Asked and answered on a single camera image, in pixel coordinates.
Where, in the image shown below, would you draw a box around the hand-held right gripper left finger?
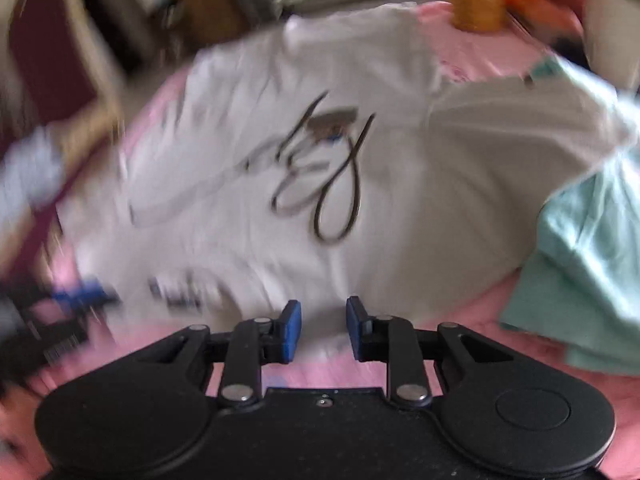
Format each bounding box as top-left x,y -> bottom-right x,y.
135,299 -> 303,408

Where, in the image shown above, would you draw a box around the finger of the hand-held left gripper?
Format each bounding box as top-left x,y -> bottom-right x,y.
50,275 -> 123,314

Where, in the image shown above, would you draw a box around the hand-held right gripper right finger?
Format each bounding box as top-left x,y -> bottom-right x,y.
345,295 -> 516,408

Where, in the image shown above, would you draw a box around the white printed t-shirt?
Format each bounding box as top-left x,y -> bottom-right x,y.
57,2 -> 636,323

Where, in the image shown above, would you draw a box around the light blue knit garment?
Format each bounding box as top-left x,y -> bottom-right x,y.
0,127 -> 68,231

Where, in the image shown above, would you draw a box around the mint green shirt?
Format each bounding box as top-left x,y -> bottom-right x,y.
500,55 -> 640,376

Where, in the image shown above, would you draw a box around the pink printed blanket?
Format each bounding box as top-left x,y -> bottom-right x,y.
0,0 -> 640,480

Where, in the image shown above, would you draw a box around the wooden cabinet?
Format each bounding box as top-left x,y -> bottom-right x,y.
185,0 -> 251,46

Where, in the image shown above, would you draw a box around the white container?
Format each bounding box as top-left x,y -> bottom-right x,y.
582,0 -> 640,91

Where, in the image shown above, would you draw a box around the maroon banquet chair gold frame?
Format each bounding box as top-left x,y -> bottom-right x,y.
0,0 -> 126,271

